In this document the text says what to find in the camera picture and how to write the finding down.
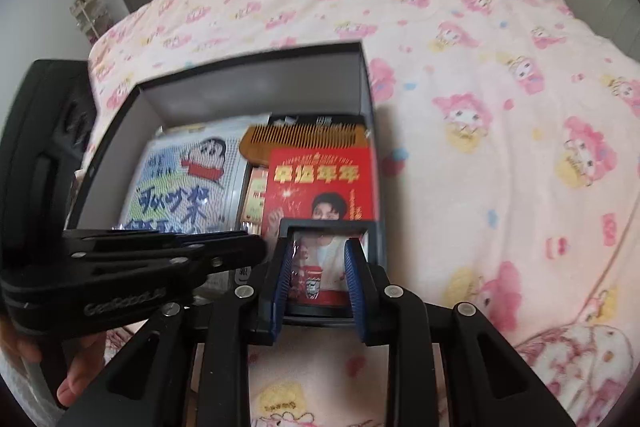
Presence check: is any white wire shelf rack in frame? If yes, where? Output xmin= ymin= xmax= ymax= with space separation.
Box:
xmin=70 ymin=0 xmax=113 ymax=44

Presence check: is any pink cartoon print blanket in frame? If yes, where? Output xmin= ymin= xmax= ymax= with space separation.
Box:
xmin=89 ymin=0 xmax=639 ymax=426

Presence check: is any cream sticker card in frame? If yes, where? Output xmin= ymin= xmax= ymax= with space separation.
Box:
xmin=240 ymin=167 xmax=268 ymax=235

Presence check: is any person's left hand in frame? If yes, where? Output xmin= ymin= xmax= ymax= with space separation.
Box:
xmin=1 ymin=315 xmax=106 ymax=407

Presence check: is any wooden comb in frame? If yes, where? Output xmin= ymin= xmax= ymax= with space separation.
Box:
xmin=239 ymin=124 xmax=369 ymax=166

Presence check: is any black square photo frame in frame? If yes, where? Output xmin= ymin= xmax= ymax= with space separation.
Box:
xmin=250 ymin=213 xmax=384 ymax=343

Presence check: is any cartoon bead art pack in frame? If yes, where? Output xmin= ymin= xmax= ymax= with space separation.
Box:
xmin=116 ymin=114 xmax=269 ymax=234

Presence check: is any hello kitty pink pajama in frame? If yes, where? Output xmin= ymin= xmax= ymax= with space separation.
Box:
xmin=102 ymin=323 xmax=637 ymax=427

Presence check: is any red lucky coffee card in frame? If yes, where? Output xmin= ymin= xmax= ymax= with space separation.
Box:
xmin=260 ymin=145 xmax=381 ymax=308

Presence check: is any black cardboard storage box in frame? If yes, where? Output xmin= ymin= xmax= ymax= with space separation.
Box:
xmin=68 ymin=42 xmax=386 ymax=287

